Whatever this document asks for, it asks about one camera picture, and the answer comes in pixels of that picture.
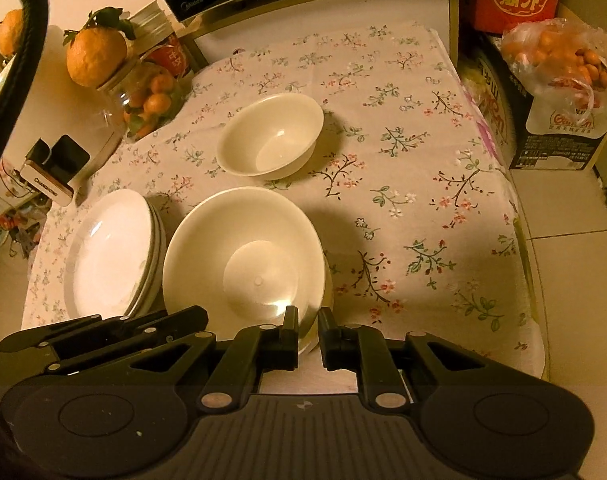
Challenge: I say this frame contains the white bowl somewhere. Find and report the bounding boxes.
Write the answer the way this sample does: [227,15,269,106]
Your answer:
[298,259,334,358]

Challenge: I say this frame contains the large orange pomelo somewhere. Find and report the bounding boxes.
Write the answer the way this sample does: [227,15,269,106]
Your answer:
[63,6,136,89]

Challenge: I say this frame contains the stacked white cups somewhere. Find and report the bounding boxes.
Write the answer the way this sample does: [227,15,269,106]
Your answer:
[129,1,174,55]

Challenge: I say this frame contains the plastic bag of oranges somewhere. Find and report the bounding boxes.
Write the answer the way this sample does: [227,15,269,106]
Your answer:
[499,18,607,125]

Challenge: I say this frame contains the white air fryer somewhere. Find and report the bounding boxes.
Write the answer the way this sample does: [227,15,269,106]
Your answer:
[0,25,125,206]

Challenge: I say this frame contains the glass jar of tangerines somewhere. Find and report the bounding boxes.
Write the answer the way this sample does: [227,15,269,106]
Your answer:
[98,58,185,143]

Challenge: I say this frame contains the white plate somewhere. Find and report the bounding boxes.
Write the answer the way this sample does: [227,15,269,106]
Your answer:
[63,188,167,318]

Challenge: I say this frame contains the black cable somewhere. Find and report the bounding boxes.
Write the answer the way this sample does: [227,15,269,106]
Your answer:
[0,0,51,196]

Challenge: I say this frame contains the red labelled jar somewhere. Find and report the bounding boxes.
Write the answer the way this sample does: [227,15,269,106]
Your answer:
[144,34,191,78]

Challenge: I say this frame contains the cream bowl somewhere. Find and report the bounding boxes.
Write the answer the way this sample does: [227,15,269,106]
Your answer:
[162,186,325,339]
[217,93,324,180]

